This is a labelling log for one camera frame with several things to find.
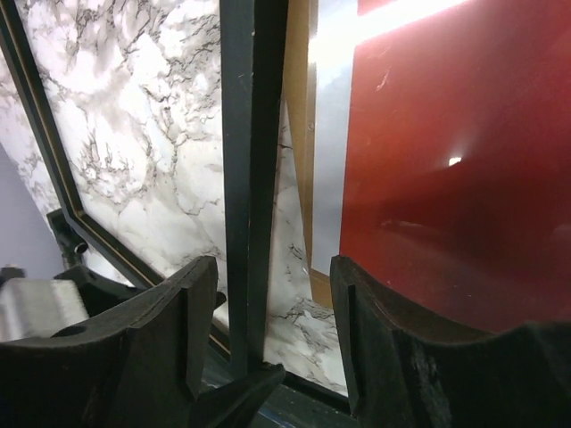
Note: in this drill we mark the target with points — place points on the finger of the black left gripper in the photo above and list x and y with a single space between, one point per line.
236 404

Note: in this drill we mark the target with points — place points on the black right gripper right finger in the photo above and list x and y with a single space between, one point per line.
406 366

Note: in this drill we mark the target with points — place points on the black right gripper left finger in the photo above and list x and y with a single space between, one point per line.
138 364

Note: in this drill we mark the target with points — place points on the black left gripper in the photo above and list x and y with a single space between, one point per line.
98 292

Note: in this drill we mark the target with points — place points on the wooden picture frame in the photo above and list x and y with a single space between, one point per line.
253 39

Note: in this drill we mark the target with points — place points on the red sunset photo print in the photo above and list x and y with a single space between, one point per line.
441 157

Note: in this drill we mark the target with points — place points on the brown cardboard backing board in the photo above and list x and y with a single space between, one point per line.
299 94

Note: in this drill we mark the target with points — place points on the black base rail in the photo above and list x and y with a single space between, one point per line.
292 404

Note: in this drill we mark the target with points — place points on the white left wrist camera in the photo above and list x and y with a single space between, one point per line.
37 307

